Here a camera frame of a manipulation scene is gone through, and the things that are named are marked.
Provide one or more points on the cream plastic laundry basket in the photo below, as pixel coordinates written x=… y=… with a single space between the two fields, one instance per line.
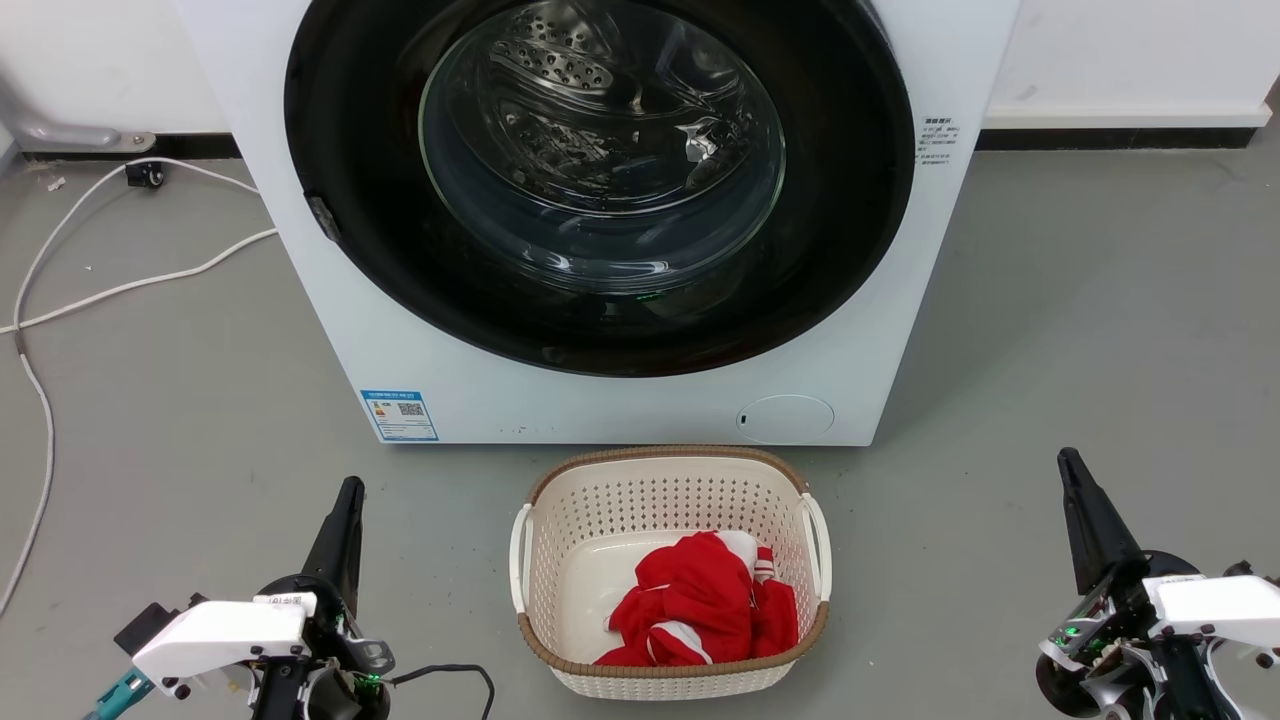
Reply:
x=600 y=500

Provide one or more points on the red and white garment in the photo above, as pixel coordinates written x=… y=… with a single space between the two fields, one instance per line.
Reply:
x=700 y=600

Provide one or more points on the small black plug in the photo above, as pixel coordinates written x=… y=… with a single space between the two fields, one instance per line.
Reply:
x=146 y=175

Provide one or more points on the perforated steel washer drum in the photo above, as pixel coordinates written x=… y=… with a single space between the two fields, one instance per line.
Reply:
x=560 y=60

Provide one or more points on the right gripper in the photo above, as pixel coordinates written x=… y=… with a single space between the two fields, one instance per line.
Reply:
x=1110 y=640

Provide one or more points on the black round washer door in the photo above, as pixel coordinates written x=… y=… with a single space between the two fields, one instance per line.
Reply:
x=350 y=150

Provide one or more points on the white front-load washing machine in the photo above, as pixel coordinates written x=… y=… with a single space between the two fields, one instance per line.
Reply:
x=320 y=330

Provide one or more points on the small black box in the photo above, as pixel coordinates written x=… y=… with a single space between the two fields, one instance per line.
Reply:
x=145 y=625

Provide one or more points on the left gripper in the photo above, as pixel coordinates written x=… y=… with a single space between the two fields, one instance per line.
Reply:
x=345 y=640

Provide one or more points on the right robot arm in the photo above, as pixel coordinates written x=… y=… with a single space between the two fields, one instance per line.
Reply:
x=1195 y=685

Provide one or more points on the teal connector piece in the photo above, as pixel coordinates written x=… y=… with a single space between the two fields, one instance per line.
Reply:
x=118 y=695

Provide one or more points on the round white filter cover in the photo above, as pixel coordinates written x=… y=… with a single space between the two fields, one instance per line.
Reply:
x=790 y=418

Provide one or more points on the small black text sticker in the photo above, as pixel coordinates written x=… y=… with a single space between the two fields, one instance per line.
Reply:
x=938 y=140

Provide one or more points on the blue energy label sticker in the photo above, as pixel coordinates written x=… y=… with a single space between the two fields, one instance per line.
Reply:
x=398 y=415

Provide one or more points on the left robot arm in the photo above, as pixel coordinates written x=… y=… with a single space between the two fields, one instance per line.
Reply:
x=282 y=695

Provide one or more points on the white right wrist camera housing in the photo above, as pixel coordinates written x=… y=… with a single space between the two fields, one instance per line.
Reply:
x=1215 y=605

